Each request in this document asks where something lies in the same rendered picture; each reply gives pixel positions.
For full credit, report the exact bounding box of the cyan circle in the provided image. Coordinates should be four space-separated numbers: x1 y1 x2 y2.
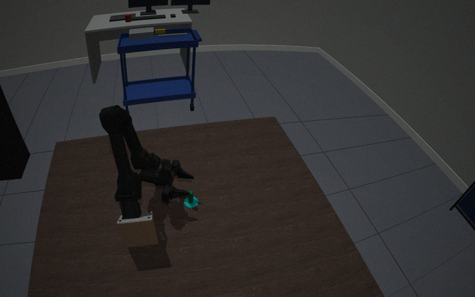
184 197 198 208

